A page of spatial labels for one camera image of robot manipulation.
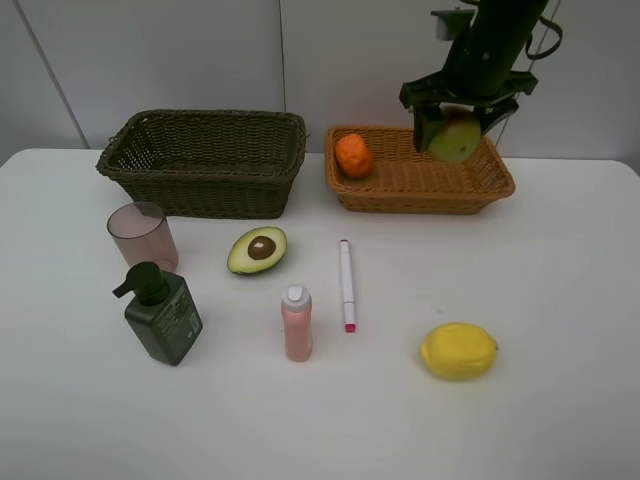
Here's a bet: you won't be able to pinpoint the dark green pump bottle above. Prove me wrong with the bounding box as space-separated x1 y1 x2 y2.
113 262 203 366

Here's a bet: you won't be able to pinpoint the orange mandarin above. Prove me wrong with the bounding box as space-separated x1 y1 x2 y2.
335 133 374 179

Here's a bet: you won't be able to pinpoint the green red pear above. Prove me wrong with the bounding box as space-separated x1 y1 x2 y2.
428 106 482 164

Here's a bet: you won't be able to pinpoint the orange wicker basket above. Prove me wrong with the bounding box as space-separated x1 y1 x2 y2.
325 126 515 215

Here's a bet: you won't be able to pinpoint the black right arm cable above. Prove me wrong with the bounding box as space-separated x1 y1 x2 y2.
523 14 564 62

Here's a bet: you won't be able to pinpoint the white marker pink caps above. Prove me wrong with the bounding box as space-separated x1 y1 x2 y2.
339 240 357 334

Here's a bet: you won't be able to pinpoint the dark brown wicker basket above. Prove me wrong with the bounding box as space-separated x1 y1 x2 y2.
96 109 307 220

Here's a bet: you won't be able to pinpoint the translucent pink plastic cup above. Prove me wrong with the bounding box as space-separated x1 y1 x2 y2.
106 201 179 272

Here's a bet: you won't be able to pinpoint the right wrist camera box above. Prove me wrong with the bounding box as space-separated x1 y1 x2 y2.
431 8 475 41

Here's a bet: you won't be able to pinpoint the yellow lemon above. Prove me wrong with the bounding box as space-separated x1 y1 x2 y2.
419 322 499 381

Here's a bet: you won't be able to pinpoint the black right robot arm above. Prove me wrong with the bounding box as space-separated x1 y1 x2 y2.
399 0 562 152

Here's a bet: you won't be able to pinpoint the pink bottle white cap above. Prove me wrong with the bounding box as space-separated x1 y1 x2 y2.
281 284 313 362

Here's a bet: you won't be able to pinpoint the halved avocado with pit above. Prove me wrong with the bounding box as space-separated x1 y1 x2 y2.
227 226 288 276

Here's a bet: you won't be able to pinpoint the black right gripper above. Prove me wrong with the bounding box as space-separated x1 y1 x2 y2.
399 70 538 152

